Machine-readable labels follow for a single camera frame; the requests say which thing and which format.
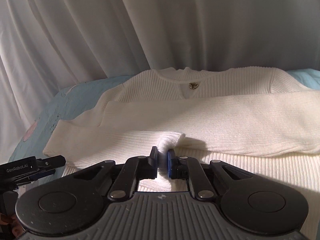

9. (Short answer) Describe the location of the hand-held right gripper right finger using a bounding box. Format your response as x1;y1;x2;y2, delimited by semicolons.
167;149;251;201

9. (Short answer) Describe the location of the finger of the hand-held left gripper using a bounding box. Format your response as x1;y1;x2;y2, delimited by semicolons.
24;169;57;181
36;155;67;171

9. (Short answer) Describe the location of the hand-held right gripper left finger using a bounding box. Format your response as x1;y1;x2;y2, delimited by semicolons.
72;146;160;202

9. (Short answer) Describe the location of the white ribbed knit sweater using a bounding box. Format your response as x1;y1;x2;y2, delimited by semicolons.
42;67;320;198

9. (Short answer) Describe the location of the light blue mushroom-print bed sheet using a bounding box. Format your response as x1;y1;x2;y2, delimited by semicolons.
7;69;320;164

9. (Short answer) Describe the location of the white curtain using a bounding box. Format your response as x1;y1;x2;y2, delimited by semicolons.
0;0;320;164

